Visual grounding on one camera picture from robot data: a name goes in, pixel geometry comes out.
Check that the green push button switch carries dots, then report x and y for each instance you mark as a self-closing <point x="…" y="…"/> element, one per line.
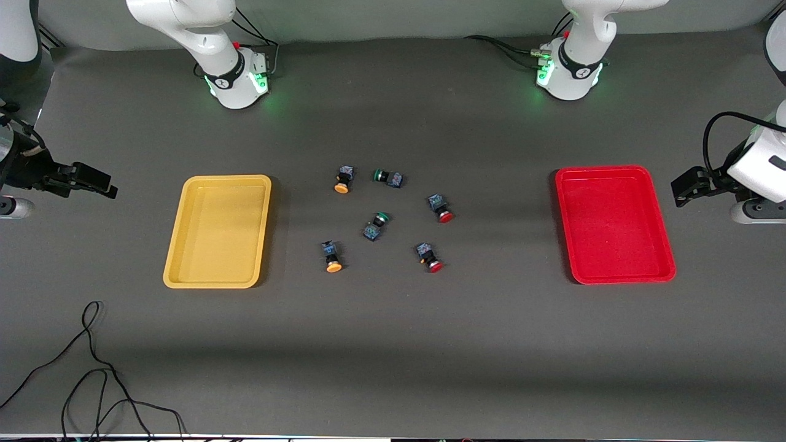
<point x="393" y="179"/>
<point x="371" y="232"/>

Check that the red push button switch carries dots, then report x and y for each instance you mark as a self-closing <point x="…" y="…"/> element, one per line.
<point x="435" y="266"/>
<point x="445" y="216"/>

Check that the red plastic tray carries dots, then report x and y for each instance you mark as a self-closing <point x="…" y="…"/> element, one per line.
<point x="614" y="227"/>

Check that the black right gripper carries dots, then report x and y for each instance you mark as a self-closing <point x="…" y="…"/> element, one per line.
<point x="26" y="168"/>

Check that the dark grey table mat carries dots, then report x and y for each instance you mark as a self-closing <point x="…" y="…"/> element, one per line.
<point x="393" y="356"/>

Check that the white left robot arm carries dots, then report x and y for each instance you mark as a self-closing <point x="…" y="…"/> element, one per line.
<point x="574" y="67"/>

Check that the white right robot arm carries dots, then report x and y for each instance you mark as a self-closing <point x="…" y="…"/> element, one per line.
<point x="227" y="67"/>

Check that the yellow plastic tray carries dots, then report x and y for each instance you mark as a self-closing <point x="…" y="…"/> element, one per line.
<point x="218" y="233"/>

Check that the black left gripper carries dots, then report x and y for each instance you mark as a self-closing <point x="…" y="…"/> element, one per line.
<point x="716" y="183"/>

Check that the yellow push button switch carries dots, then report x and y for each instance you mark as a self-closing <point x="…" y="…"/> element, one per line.
<point x="341" y="187"/>
<point x="333" y="266"/>

